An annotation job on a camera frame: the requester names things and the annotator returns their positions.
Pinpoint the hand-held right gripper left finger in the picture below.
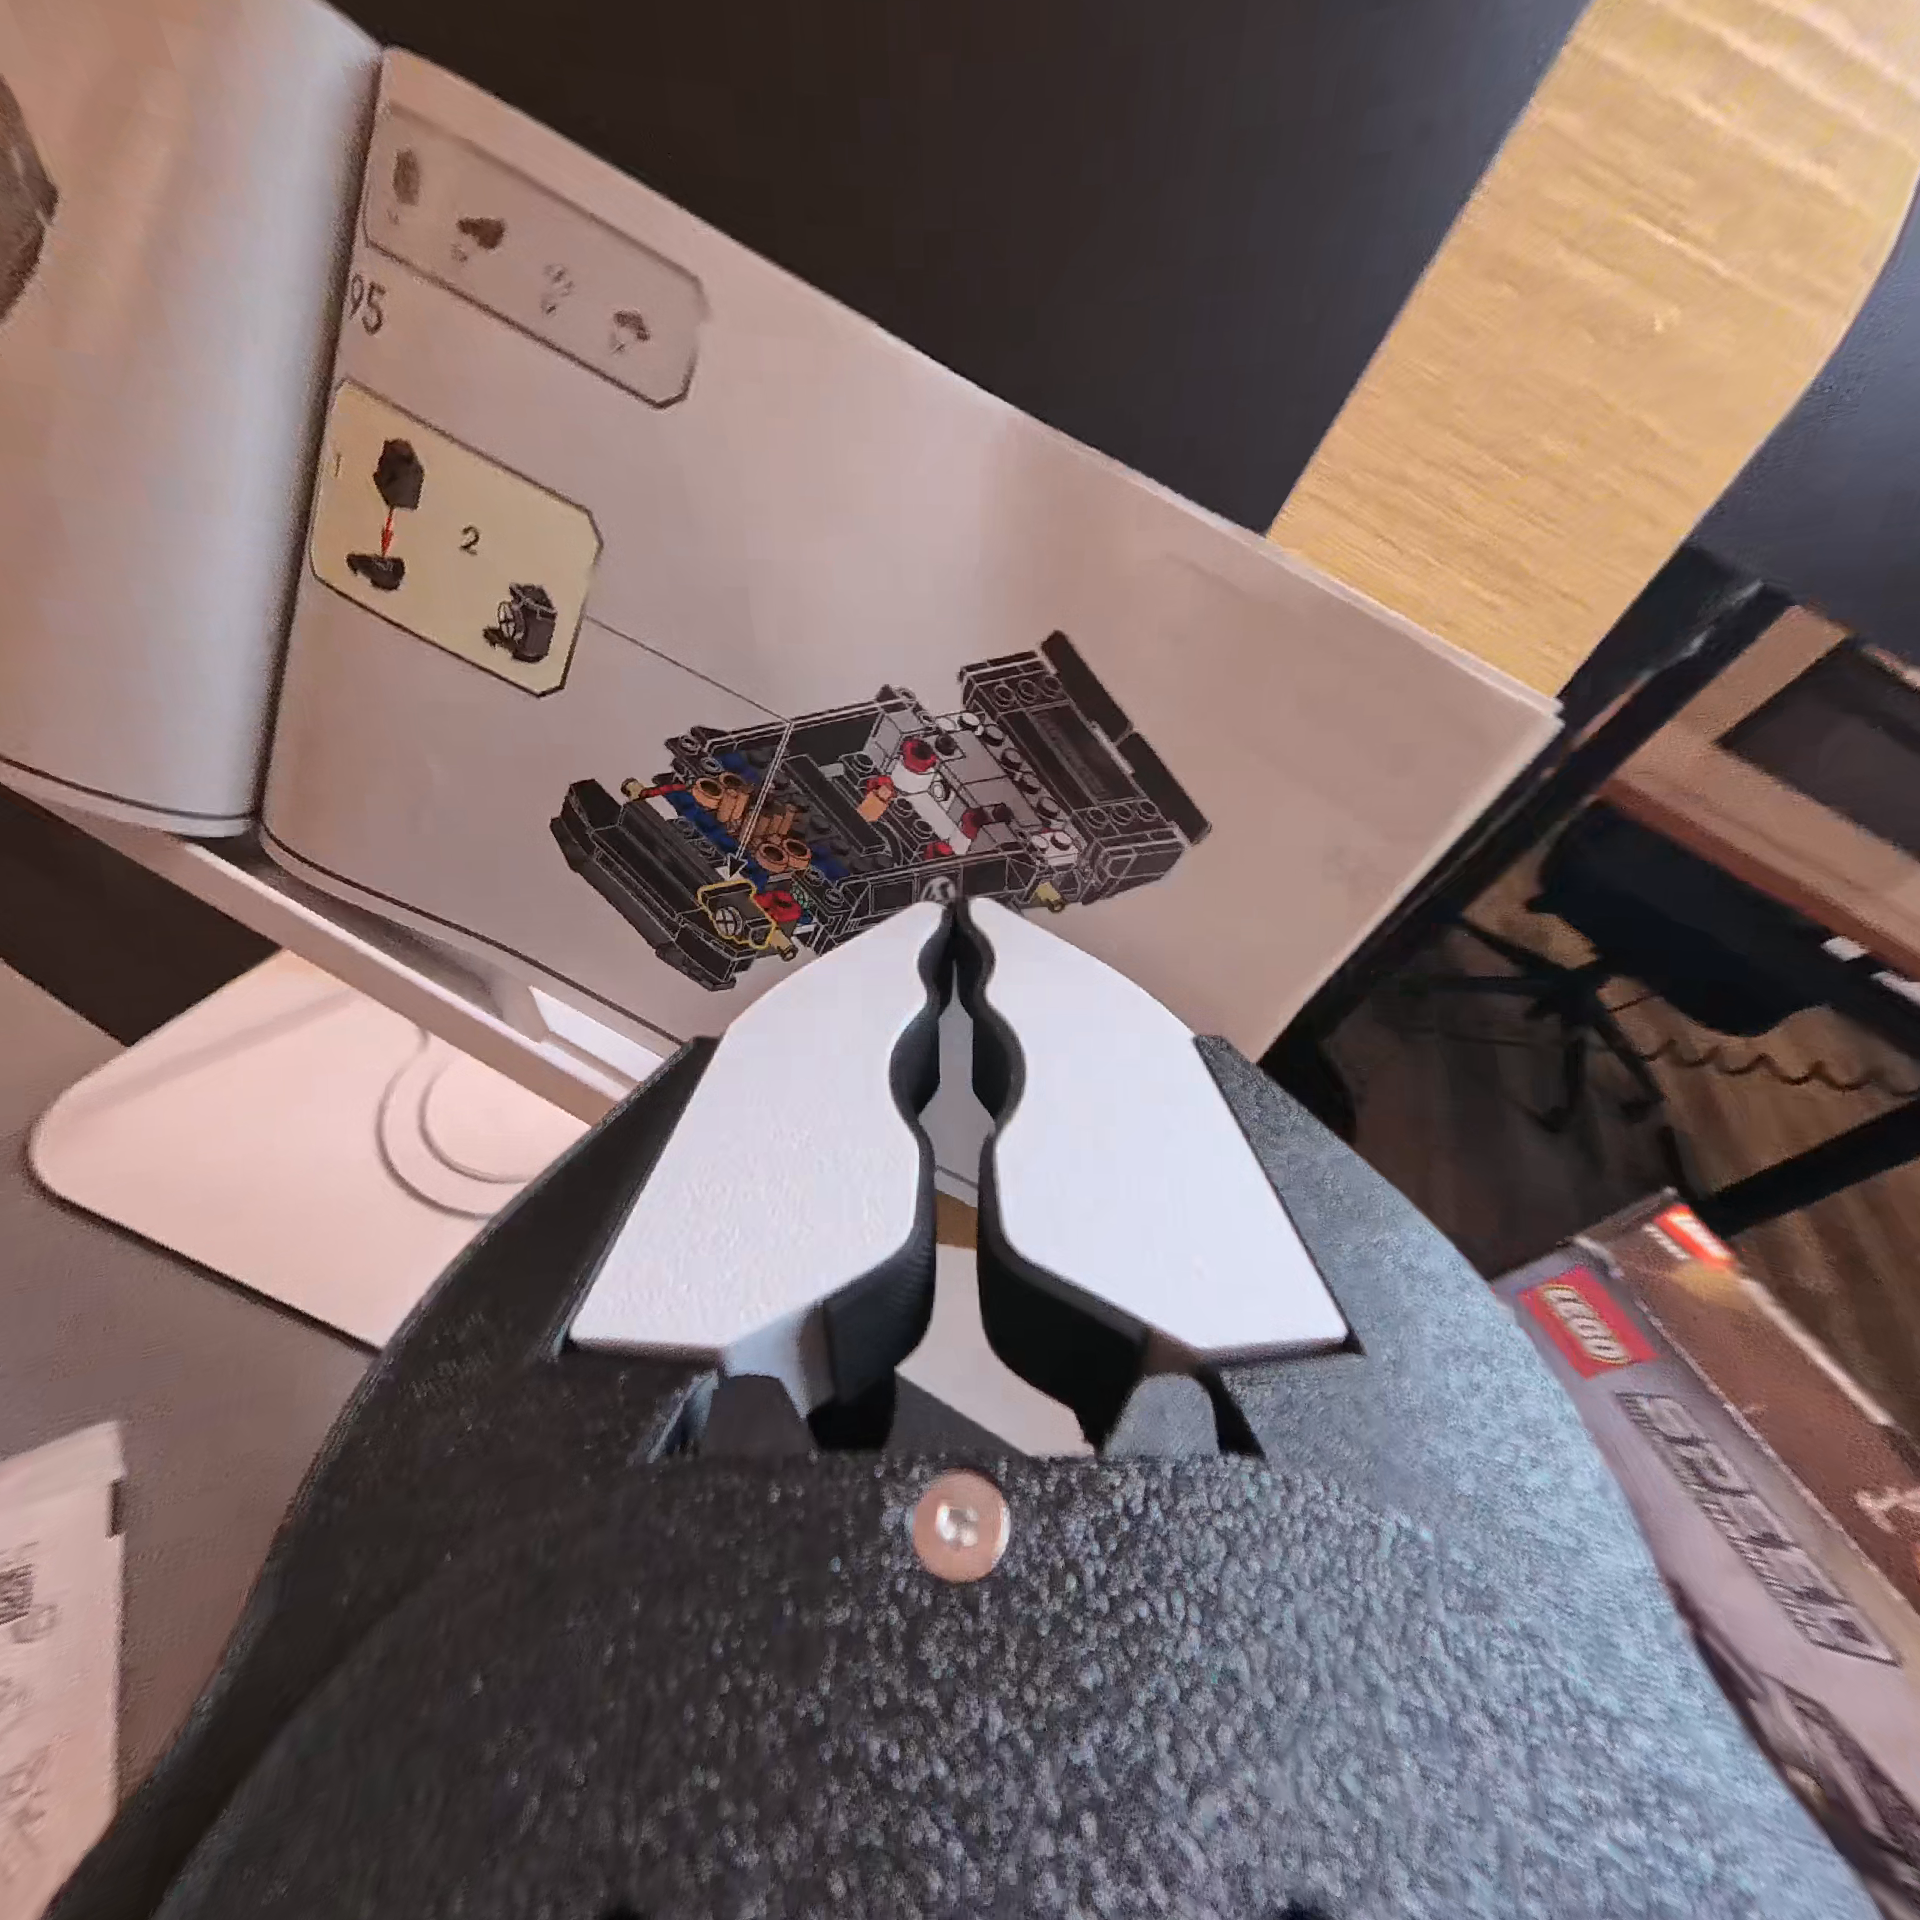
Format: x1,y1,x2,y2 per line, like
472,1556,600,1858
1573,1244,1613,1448
569,901,962,1415

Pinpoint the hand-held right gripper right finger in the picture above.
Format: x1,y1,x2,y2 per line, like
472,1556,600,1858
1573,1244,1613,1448
957,896,1353,1452

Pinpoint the lego instruction booklet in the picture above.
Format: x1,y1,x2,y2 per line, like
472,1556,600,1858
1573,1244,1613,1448
0,0,1560,1050

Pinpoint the lego set box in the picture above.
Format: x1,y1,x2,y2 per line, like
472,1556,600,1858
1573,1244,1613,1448
1493,1190,1920,1920

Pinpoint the white book stand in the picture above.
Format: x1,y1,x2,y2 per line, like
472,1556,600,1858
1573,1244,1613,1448
30,816,705,1352

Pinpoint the white numbered paper bag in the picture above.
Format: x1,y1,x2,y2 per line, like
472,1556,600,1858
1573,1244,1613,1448
0,1416,127,1884

